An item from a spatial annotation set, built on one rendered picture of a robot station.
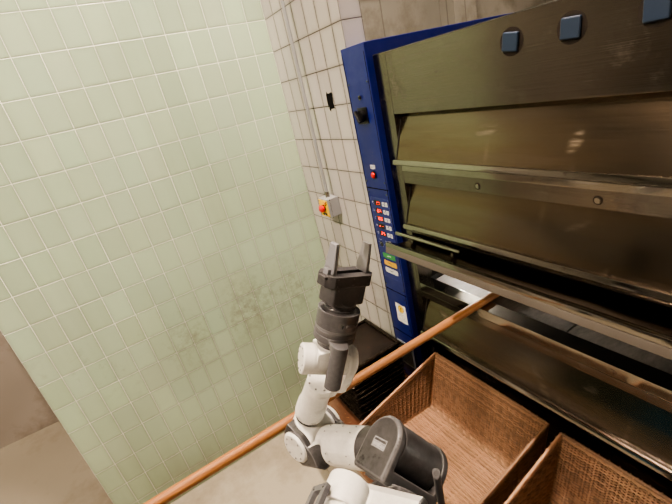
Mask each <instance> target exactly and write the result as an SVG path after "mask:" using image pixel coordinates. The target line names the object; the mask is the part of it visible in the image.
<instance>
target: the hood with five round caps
mask: <svg viewBox="0 0 672 504"><path fill-rule="evenodd" d="M385 58H386V64H387V71H388V77H389V84H390V91H391V97H392V104H393V110H394V114H405V113H417V112H428V111H440V110H452V109H464V108H476V107H488V106H499V105H511V104H523V103H535V102H547V101H558V100H570V99H582V98H594V97H606V96H617V95H629V94H641V93H653V92H665V91H672V0H557V1H554V2H551V3H547V4H544V5H541V6H537V7H534V8H531V9H527V10H524V11H521V12H517V13H514V14H511V15H507V16H504V17H500V18H497V19H494V20H490V21H487V22H484V23H480V24H477V25H474V26H470V27H467V28H464V29H460V30H457V31H454V32H450V33H447V34H443V35H440V36H437V37H433V38H430V39H427V40H423V41H420V42H417V43H413V44H410V45H407V46H403V47H400V48H397V49H393V50H390V51H386V52H385Z"/></svg>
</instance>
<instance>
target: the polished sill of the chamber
mask: <svg viewBox="0 0 672 504"><path fill-rule="evenodd" d="M420 286H421V290H422V291H424V292H426V293H428V294H430V295H433V296H435V297H437V298H439V299H441V300H444V301H446V302H448V303H450V304H453V305H455V306H457V307H459V308H461V309H463V308H465V307H467V306H468V305H470V304H472V303H473V302H475V301H477V300H478V299H480V297H477V296H475V295H472V294H470V293H467V292H465V291H462V290H460V289H457V288H455V287H452V286H450V285H447V284H445V283H442V282H440V281H438V280H435V279H433V278H428V279H426V280H424V281H422V282H421V283H420ZM472 314H475V315H477V316H479V317H481V318H484V319H486V320H488V321H490V322H492V323H495V324H497V325H499V326H501V327H503V328H506V329H508V330H510V331H512V332H514V333H517V334H519V335H521V336H523V337H526V338H528V339H530V340H532V341H534V342H537V343H539V344H541V345H543V346H545V347H548V348H550V349H552V350H554V351H557V352H559V353H561V354H563V355H565V356H568V357H570V358H572V359H574V360H576V361H579V362H581V363H583V364H585V365H588V366H590V367H592V368H594V369H596V370H599V371H601V372H603V373H605V374H607V375H610V376H612V377H614V378H616V379H619V380H621V381H623V382H625V383H627V384H630V385H632V386H634V387H636V388H638V389H641V390H643V391H645V392H647V393H650V394H652V395H654V396H656V397H658V398H661V399H663V400H665V401H667V402H669V403H672V375H671V374H669V373H666V372H664V371H661V370H659V369H656V368H654V367H651V366H649V365H646V364H644V363H641V362H639V361H636V360H634V359H631V358H629V357H626V356H624V355H621V354H619V353H616V352H614V351H611V350H609V349H606V348H604V347H602V346H599V345H597V344H594V343H592V342H589V341H587V340H584V339H582V338H579V337H577V336H574V335H572V334H569V333H567V332H564V331H562V330H559V329H557V328H554V327H552V326H549V325H547V324H544V323H542V322H539V321H537V320H534V319H532V318H529V317H527V316H524V315H522V314H520V313H517V312H515V311H512V310H510V309H507V308H505V307H502V306H500V305H497V304H495V303H492V302H489V303H488V304H486V305H485V306H483V307H481V308H480V309H478V310H477V311H475V312H473V313H472Z"/></svg>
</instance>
